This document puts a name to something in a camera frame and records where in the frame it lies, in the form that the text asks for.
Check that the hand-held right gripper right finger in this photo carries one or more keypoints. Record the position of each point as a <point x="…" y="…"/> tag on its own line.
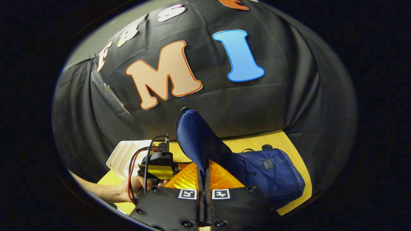
<point x="240" y="208"/>

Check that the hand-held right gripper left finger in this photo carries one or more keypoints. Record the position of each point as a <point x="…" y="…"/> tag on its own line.
<point x="167" y="208"/>

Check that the white bookshelf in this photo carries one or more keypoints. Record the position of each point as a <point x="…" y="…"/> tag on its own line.
<point x="123" y="157"/>

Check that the blue schoolbag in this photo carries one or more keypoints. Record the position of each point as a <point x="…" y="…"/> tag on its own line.
<point x="273" y="179"/>

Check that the black table grommet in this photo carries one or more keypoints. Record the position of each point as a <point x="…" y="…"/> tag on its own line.
<point x="267" y="147"/>

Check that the black backdrop cloth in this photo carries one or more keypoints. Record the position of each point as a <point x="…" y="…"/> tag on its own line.
<point x="273" y="112"/>

